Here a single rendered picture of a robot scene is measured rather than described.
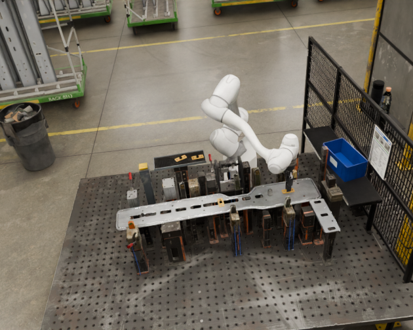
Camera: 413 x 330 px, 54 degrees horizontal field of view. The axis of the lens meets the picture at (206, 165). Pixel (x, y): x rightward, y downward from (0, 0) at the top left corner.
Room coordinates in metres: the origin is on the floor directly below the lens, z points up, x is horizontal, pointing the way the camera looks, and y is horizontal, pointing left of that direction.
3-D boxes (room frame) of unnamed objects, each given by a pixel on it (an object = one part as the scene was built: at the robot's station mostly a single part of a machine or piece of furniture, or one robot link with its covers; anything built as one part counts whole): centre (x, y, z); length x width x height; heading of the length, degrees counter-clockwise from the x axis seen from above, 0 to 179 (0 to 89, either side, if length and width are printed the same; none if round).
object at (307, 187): (1.98, -0.05, 1.00); 1.38 x 0.22 x 0.02; 94
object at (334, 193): (1.92, -0.82, 0.88); 0.08 x 0.08 x 0.36; 4
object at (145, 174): (2.29, 0.45, 0.92); 0.08 x 0.08 x 0.44; 4
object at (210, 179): (2.19, -0.02, 0.89); 0.13 x 0.11 x 0.38; 4
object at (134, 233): (1.76, 0.50, 0.88); 0.15 x 0.11 x 0.36; 4
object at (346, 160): (2.19, -0.96, 1.10); 0.30 x 0.17 x 0.13; 14
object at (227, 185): (2.21, -0.15, 0.94); 0.18 x 0.13 x 0.49; 94
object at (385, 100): (2.18, -1.17, 1.53); 0.06 x 0.06 x 0.20
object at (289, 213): (1.82, -0.49, 0.87); 0.12 x 0.09 x 0.35; 4
